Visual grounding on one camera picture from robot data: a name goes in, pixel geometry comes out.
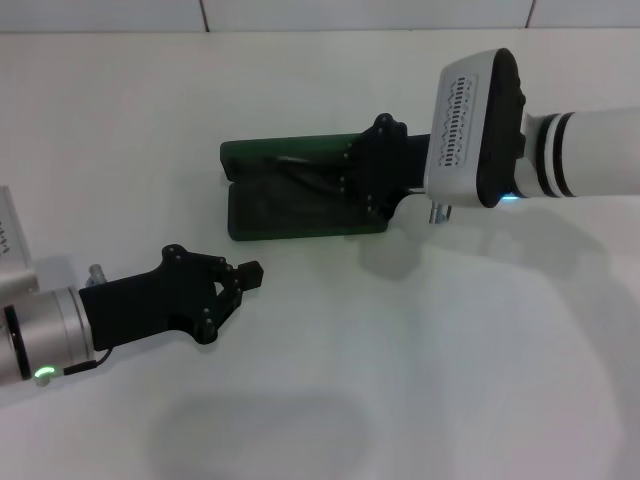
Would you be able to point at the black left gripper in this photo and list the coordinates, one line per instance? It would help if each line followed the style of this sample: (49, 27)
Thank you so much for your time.
(150, 305)

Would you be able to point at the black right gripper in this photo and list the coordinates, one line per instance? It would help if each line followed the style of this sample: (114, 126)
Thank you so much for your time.
(390, 165)

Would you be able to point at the black glasses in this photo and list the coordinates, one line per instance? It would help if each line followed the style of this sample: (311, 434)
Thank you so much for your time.
(287, 160)

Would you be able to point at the green glasses case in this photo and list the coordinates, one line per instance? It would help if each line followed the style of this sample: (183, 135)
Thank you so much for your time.
(260, 145)

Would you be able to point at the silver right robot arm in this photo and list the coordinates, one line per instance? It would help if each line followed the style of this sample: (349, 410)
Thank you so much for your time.
(590, 150)

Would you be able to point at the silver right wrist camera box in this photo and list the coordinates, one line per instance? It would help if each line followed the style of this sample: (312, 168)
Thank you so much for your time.
(460, 140)

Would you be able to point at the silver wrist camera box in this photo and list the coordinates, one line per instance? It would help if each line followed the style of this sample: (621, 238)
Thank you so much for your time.
(460, 140)
(15, 250)

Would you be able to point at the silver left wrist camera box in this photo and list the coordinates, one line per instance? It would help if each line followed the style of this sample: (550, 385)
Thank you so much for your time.
(15, 250)

